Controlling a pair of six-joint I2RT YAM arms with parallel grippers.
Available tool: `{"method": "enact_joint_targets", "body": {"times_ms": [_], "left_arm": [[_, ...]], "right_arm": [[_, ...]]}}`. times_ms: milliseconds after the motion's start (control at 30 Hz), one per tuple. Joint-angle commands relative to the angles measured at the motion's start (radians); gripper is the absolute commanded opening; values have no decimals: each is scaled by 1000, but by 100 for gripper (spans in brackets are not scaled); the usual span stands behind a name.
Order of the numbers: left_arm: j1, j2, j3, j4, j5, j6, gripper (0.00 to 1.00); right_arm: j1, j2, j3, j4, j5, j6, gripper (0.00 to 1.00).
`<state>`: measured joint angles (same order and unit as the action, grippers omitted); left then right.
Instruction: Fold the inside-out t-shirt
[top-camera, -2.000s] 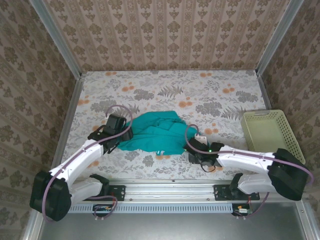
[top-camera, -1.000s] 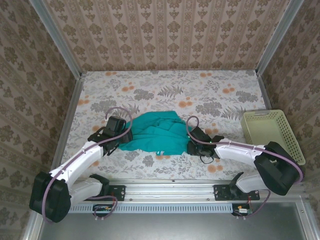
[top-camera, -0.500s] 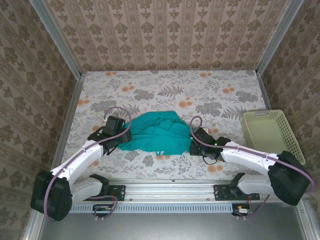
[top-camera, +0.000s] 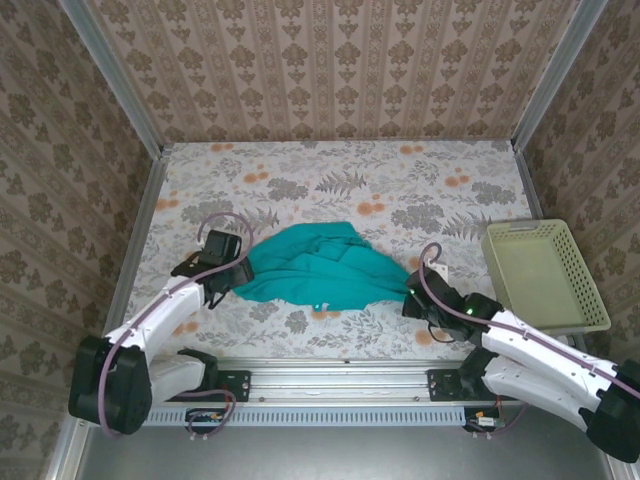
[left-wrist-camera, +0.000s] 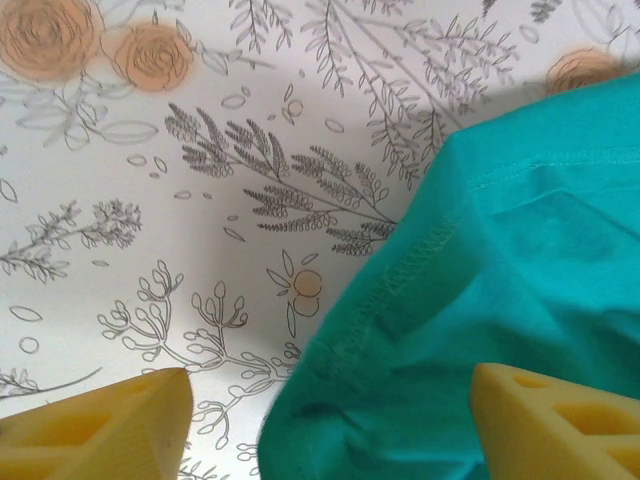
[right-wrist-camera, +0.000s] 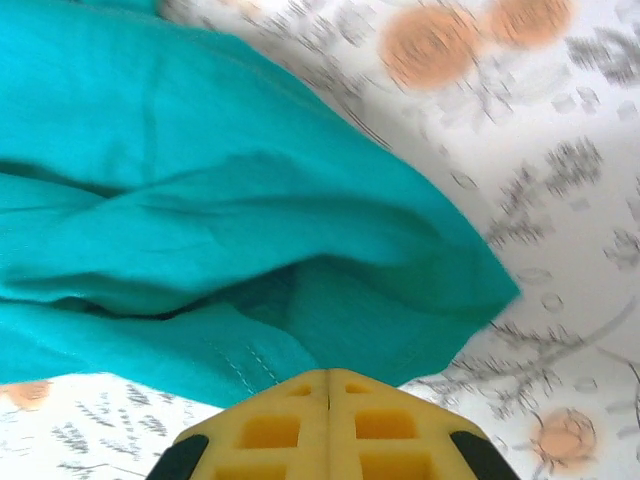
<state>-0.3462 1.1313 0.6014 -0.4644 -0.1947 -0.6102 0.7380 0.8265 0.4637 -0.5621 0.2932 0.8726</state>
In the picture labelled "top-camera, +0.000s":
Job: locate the teal t-shirt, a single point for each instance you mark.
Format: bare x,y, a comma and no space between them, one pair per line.
320,270

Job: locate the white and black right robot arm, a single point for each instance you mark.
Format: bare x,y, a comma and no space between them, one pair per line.
540,350

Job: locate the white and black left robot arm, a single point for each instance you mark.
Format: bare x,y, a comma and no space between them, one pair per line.
165,310

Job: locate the pale green plastic basket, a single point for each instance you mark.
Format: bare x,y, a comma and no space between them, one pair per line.
540,270

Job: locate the small connector board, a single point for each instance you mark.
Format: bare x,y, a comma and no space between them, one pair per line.
484,422
207,417

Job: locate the floral table cover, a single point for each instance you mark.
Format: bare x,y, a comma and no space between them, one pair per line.
350,165

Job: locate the grey metal panel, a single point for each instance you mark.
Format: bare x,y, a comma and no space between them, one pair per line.
325,455

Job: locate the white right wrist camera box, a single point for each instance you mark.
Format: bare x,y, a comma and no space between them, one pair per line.
442,271

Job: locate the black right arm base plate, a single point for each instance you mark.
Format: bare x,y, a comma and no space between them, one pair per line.
440,385

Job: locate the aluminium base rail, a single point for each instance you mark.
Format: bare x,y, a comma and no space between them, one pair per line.
340,380

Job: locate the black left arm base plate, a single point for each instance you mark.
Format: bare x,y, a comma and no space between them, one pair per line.
237,385

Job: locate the aluminium frame post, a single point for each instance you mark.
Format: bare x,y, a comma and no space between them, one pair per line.
556,75
114,75

